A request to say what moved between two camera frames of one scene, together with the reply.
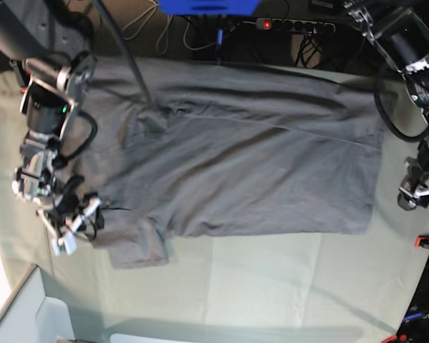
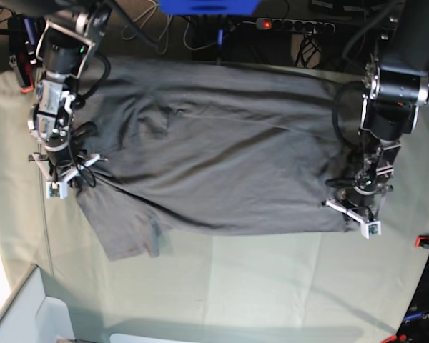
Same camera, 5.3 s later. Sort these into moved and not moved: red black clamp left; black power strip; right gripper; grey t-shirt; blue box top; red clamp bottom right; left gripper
Moved: right gripper; left gripper; grey t-shirt
Not moved: red clamp bottom right; blue box top; black power strip; red black clamp left
